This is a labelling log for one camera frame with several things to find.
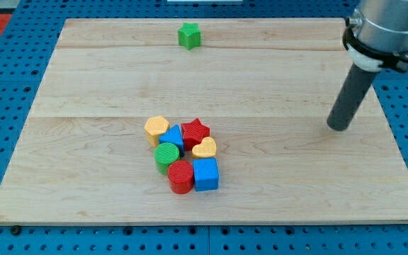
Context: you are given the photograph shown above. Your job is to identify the light wooden board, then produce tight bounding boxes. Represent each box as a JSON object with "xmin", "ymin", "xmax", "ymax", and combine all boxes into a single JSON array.
[{"xmin": 0, "ymin": 18, "xmax": 408, "ymax": 226}]

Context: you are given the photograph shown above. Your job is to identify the blue triangle block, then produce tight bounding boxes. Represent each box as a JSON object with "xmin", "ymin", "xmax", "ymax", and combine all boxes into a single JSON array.
[{"xmin": 159, "ymin": 125, "xmax": 185, "ymax": 157}]

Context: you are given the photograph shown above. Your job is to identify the red star block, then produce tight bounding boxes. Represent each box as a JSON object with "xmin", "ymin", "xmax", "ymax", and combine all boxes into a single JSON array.
[{"xmin": 181, "ymin": 118, "xmax": 210, "ymax": 151}]

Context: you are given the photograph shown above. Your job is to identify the green cylinder block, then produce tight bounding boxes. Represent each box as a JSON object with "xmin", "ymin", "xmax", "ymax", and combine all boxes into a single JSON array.
[{"xmin": 154, "ymin": 142, "xmax": 180, "ymax": 175}]

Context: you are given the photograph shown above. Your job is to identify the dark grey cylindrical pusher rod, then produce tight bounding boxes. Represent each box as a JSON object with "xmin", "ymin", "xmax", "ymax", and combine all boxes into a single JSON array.
[{"xmin": 327, "ymin": 64, "xmax": 378, "ymax": 131}]

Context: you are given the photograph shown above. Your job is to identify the yellow heart block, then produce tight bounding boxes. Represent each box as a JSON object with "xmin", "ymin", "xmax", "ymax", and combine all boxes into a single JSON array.
[{"xmin": 191, "ymin": 137, "xmax": 217, "ymax": 159}]

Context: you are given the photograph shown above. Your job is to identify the green star block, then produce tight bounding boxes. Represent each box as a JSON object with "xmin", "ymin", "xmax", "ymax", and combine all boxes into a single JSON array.
[{"xmin": 178, "ymin": 23, "xmax": 201, "ymax": 50}]

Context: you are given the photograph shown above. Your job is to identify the blue cube block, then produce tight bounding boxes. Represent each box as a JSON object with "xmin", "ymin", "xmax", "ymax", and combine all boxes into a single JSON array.
[{"xmin": 193, "ymin": 157, "xmax": 220, "ymax": 191}]

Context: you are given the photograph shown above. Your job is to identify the yellow hexagon block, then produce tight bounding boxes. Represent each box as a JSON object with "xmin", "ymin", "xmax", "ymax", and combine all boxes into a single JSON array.
[{"xmin": 144, "ymin": 115, "xmax": 170, "ymax": 147}]

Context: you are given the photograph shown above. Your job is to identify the red cylinder block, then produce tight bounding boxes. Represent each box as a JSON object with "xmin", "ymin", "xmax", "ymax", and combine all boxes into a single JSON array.
[{"xmin": 167, "ymin": 160, "xmax": 194, "ymax": 194}]

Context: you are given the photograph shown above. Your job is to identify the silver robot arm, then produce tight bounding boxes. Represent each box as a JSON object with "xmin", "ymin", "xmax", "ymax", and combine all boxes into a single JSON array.
[{"xmin": 327, "ymin": 0, "xmax": 408, "ymax": 131}]

